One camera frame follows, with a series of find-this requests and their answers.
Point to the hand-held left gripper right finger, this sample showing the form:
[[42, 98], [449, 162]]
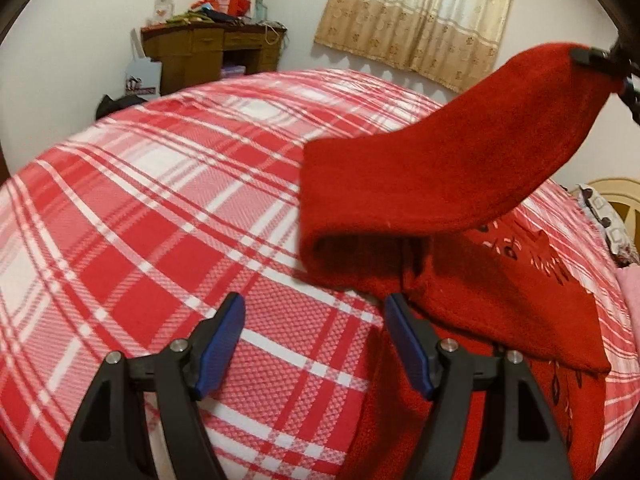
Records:
[[407, 352]]

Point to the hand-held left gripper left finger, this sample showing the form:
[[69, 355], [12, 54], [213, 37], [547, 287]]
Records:
[[222, 347]]

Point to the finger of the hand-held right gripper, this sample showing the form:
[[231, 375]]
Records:
[[631, 92], [590, 57]]

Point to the red knit sweater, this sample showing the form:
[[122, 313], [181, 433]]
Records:
[[425, 170]]

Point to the cream headboard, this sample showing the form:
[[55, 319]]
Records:
[[617, 186]]

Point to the patterned pillow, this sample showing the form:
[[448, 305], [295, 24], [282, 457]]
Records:
[[602, 220]]

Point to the red plaid bed sheet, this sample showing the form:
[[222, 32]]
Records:
[[150, 210]]

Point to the beige patterned curtain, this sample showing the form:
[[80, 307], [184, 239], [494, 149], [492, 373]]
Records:
[[415, 15]]

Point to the pink cloth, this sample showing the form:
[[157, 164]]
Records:
[[630, 290]]

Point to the black bag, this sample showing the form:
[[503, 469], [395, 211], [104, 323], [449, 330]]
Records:
[[114, 105]]

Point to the purple box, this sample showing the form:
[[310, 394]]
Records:
[[233, 70]]

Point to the white paper bag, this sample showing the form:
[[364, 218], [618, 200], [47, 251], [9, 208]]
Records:
[[142, 76]]

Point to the brown wooden desk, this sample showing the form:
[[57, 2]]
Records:
[[200, 55]]

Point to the green and yellow clutter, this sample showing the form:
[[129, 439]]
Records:
[[187, 18]]

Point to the pale teal container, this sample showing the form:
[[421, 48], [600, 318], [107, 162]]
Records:
[[260, 10]]

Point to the red gift box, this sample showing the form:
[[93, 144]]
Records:
[[229, 1]]

